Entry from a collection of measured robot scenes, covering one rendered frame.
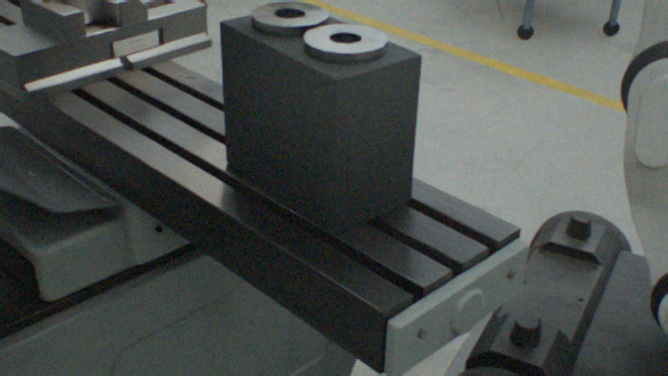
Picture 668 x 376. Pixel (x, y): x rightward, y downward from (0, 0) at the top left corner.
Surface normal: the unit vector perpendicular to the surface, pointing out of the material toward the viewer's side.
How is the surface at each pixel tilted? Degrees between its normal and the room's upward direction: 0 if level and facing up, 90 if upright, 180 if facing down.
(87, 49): 90
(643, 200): 115
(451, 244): 0
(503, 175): 0
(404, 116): 90
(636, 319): 0
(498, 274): 90
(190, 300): 90
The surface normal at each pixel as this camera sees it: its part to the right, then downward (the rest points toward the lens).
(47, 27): -0.69, 0.35
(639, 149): -0.47, 0.43
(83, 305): 0.02, -0.87
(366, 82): 0.62, 0.40
